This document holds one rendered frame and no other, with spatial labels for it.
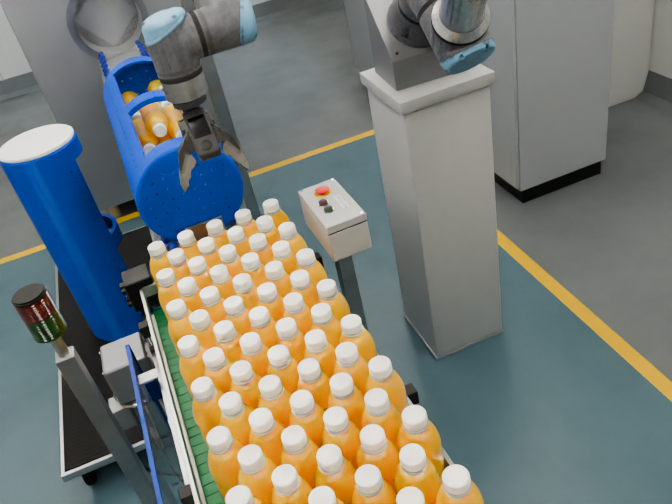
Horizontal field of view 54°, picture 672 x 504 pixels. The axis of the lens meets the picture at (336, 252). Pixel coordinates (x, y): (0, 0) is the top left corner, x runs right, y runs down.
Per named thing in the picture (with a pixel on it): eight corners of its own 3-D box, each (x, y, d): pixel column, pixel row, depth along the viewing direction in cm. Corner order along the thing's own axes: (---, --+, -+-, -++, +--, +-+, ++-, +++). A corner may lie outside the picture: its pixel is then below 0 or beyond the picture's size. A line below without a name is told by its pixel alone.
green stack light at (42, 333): (66, 316, 131) (55, 297, 129) (68, 335, 126) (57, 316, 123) (34, 328, 130) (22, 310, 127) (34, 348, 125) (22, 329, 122)
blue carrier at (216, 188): (194, 113, 255) (163, 43, 238) (258, 216, 186) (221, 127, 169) (124, 143, 251) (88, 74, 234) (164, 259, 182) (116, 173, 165)
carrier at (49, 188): (124, 349, 278) (169, 305, 296) (30, 168, 227) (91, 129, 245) (80, 333, 292) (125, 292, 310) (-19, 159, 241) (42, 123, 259)
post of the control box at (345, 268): (394, 468, 225) (342, 228, 167) (400, 477, 222) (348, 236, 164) (384, 473, 224) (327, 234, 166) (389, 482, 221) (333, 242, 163)
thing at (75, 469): (159, 245, 367) (150, 222, 358) (215, 443, 248) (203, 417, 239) (66, 278, 357) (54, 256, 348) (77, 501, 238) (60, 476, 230)
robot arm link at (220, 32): (241, -26, 132) (181, -8, 129) (262, 22, 129) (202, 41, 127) (242, 3, 141) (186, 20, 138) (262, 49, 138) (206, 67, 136)
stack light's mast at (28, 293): (78, 338, 135) (44, 278, 126) (81, 357, 130) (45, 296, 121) (47, 350, 134) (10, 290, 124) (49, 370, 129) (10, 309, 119)
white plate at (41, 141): (28, 164, 227) (30, 167, 227) (88, 126, 244) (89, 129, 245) (-19, 156, 240) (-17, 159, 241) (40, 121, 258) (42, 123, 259)
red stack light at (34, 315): (55, 297, 128) (46, 281, 126) (57, 316, 123) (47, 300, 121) (22, 309, 127) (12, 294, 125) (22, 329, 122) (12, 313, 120)
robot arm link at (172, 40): (191, 11, 125) (140, 26, 123) (210, 74, 133) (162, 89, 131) (182, 1, 133) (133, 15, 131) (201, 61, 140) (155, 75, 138)
